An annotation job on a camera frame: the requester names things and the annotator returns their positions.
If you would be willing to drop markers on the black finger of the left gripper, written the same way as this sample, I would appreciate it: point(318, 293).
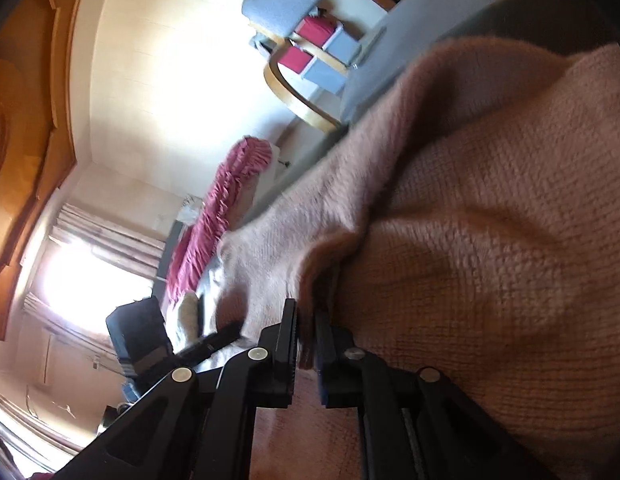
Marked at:
point(205, 347)

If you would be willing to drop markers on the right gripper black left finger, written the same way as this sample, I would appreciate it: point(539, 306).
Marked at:
point(197, 425)

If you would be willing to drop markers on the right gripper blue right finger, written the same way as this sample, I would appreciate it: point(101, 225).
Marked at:
point(414, 425)

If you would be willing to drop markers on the pink knit sweater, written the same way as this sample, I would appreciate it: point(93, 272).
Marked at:
point(471, 222)

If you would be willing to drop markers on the white knit folded garment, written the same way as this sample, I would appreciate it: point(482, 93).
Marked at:
point(182, 323)

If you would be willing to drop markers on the striped curtain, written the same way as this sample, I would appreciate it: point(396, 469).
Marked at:
point(128, 250)

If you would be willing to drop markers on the pink ruffled bedding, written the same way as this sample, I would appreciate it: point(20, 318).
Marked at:
point(247, 158)

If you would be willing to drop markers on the grey plastic bin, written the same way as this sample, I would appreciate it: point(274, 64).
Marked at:
point(331, 65)

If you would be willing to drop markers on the red storage box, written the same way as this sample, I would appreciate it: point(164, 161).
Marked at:
point(314, 30)

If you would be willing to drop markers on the grey chair with wooden arms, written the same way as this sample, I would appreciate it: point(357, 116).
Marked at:
point(391, 34)

